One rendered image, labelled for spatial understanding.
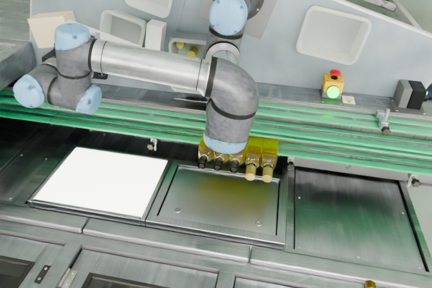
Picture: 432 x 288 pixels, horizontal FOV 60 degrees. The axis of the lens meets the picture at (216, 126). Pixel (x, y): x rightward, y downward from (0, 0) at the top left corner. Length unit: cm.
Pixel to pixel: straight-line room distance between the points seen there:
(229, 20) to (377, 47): 59
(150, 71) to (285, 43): 74
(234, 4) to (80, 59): 52
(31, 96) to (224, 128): 47
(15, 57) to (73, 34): 89
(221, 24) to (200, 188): 60
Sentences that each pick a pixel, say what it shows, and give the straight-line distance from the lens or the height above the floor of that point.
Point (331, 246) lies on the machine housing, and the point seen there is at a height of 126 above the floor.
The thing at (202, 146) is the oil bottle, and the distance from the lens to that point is 137.
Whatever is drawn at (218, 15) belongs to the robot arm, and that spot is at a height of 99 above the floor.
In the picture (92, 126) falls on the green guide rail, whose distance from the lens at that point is 164.
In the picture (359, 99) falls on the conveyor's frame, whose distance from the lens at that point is 154.
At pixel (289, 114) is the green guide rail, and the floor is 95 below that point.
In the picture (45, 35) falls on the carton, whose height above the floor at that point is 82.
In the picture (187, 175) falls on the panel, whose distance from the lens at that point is 148.
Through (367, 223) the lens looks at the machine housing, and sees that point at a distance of 148.
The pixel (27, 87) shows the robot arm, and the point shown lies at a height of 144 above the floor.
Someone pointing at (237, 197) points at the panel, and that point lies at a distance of 140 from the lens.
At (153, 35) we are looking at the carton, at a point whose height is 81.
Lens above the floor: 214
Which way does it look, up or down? 55 degrees down
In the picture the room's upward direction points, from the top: 162 degrees counter-clockwise
